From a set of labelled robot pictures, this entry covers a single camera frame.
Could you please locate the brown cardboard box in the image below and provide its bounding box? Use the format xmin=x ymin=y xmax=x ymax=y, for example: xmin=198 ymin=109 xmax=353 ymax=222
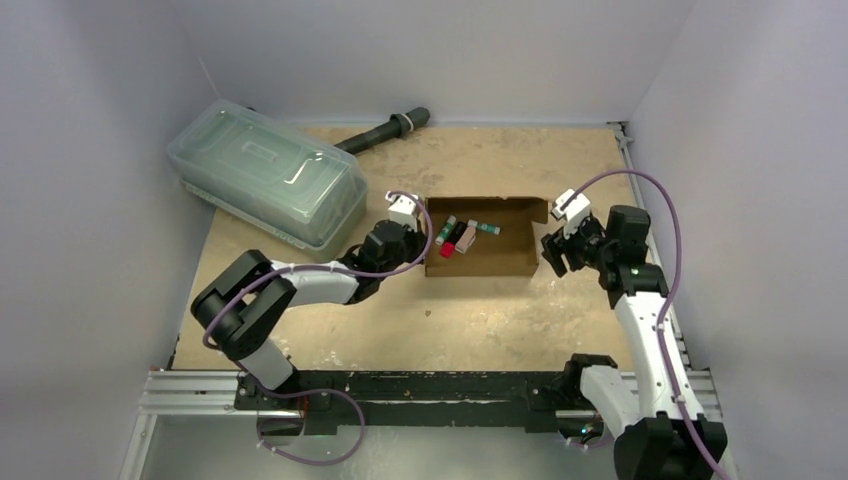
xmin=425 ymin=196 xmax=548 ymax=278

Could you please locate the green white glue stick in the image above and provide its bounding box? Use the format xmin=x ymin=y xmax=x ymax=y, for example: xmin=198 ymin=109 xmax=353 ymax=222
xmin=467 ymin=220 xmax=501 ymax=235
xmin=434 ymin=215 xmax=457 ymax=245

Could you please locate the pale pink correction tape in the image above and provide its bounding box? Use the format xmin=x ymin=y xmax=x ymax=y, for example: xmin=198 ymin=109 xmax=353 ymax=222
xmin=455 ymin=225 xmax=476 ymax=254

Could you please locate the clear plastic storage box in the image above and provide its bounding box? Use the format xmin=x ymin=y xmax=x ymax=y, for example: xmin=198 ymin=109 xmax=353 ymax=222
xmin=166 ymin=99 xmax=368 ymax=262

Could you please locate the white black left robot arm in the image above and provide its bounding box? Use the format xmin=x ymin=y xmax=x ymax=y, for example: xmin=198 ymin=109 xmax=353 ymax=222
xmin=190 ymin=220 xmax=431 ymax=409

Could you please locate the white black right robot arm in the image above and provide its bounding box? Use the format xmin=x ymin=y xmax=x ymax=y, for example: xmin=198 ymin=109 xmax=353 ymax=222
xmin=541 ymin=201 xmax=728 ymax=479

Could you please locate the dark grey corrugated pipe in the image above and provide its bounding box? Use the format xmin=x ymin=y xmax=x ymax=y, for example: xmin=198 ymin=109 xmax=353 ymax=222
xmin=335 ymin=107 xmax=431 ymax=156

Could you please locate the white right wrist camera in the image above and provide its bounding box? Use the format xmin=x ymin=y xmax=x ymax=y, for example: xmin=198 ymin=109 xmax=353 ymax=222
xmin=550 ymin=189 xmax=591 ymax=237

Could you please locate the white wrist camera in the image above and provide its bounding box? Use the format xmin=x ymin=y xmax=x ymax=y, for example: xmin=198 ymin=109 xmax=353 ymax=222
xmin=385 ymin=191 xmax=420 ymax=232
xmin=550 ymin=189 xmax=591 ymax=237

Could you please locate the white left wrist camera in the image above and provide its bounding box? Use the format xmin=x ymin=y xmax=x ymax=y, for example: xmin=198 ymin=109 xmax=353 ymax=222
xmin=385 ymin=191 xmax=420 ymax=232

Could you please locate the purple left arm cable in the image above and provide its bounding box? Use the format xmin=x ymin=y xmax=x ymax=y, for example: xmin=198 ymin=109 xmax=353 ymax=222
xmin=201 ymin=190 xmax=435 ymax=399

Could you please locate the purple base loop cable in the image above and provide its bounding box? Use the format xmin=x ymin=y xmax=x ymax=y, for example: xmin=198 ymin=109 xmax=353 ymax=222
xmin=254 ymin=388 xmax=369 ymax=467

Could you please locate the aluminium frame rail right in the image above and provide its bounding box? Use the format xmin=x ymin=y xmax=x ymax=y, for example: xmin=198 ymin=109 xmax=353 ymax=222
xmin=606 ymin=121 xmax=740 ymax=480

